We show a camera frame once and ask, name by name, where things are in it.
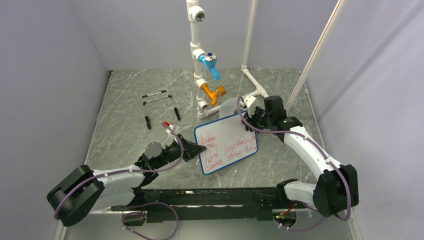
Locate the white PVC pipe frame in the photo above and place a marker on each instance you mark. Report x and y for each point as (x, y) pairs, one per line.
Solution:
(196, 14)

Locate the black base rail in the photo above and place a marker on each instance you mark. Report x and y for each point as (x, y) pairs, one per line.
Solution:
(259, 203)

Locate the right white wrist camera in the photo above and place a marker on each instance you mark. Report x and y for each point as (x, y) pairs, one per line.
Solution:
(250, 103)

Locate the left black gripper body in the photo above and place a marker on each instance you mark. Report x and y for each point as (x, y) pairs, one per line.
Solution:
(172, 152)

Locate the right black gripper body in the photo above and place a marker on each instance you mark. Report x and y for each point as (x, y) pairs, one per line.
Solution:
(260, 120)

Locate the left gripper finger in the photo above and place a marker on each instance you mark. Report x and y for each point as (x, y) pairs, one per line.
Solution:
(192, 154)
(192, 146)

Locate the orange plastic tap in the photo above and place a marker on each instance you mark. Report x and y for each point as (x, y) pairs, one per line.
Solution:
(213, 95)

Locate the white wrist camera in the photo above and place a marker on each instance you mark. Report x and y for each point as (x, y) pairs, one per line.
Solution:
(250, 103)
(172, 129)

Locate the blue framed whiteboard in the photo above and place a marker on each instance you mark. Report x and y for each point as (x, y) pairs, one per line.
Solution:
(226, 141)

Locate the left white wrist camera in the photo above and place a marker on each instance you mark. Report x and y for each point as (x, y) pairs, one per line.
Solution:
(172, 129)

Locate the blue plastic tap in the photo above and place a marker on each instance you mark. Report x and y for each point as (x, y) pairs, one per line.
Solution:
(209, 59)

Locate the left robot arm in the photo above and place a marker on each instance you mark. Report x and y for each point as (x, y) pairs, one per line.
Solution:
(86, 190)

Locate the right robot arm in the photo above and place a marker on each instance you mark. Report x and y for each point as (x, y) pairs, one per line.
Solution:
(335, 192)

